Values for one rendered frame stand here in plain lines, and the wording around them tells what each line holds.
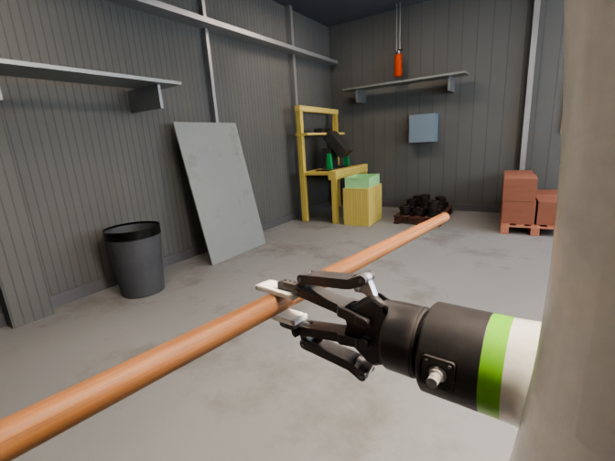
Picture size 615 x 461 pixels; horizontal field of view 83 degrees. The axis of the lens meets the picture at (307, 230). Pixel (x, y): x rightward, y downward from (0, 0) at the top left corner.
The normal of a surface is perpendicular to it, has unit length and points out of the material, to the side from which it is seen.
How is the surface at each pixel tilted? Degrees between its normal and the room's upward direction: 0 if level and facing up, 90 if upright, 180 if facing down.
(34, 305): 90
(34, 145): 90
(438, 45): 90
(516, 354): 43
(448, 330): 38
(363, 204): 90
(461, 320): 15
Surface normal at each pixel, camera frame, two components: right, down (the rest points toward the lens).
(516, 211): -0.51, 0.24
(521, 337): -0.31, -0.81
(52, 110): 0.84, 0.09
